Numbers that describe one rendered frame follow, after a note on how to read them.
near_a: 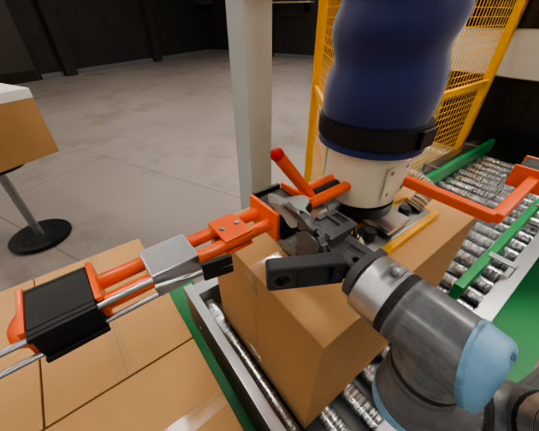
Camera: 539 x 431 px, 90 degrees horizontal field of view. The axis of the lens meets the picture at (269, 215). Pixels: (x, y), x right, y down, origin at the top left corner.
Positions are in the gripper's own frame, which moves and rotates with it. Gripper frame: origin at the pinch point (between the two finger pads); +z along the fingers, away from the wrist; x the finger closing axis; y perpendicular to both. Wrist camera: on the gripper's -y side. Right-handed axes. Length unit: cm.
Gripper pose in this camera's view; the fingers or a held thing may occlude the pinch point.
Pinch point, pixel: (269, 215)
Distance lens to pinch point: 50.1
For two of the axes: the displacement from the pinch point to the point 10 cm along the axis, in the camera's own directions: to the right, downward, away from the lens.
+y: 8.0, -3.7, 4.7
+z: -6.0, -4.9, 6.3
